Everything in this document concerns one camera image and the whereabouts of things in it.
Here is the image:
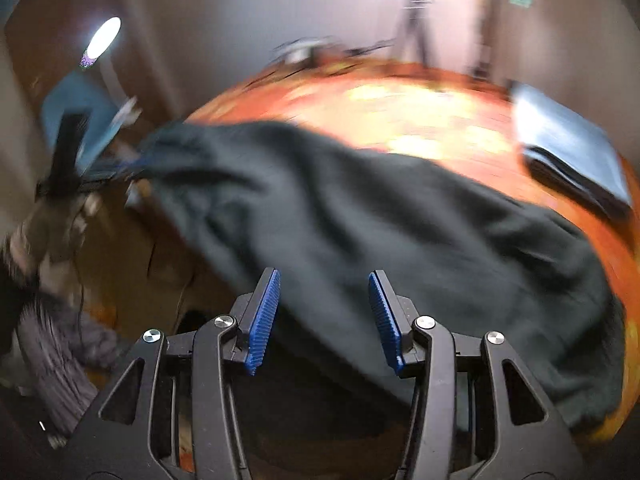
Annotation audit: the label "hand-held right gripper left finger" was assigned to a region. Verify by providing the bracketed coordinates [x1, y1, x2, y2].
[62, 267, 281, 480]

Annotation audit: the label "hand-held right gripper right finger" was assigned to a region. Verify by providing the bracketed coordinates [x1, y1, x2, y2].
[369, 270, 586, 480]

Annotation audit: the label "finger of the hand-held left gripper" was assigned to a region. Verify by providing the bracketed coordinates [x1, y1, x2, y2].
[97, 156, 151, 183]

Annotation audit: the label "black pants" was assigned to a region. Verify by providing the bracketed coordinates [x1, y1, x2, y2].
[132, 120, 628, 433]

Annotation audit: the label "blue chair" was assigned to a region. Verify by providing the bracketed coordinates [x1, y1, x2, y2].
[40, 70, 131, 171]

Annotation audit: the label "white clip lamp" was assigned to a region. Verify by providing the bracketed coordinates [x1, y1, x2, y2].
[80, 16, 143, 126]

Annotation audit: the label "brown wooden door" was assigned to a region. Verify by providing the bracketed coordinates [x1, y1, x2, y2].
[5, 0, 186, 126]

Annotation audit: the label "white power strip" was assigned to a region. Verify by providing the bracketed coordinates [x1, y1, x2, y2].
[272, 37, 341, 63]

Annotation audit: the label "orange floral bed sheet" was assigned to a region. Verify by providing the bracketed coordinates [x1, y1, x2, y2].
[182, 57, 640, 446]

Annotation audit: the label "folded blue cloth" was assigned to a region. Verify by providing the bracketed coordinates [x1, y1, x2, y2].
[510, 82, 633, 221]

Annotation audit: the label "tall folded tripod stand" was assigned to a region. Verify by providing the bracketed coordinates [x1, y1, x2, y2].
[467, 0, 516, 81]

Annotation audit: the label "small black tripod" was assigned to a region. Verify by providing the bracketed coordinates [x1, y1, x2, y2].
[395, 0, 433, 66]

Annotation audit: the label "ring light cable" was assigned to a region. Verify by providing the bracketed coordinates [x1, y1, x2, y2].
[340, 39, 397, 59]

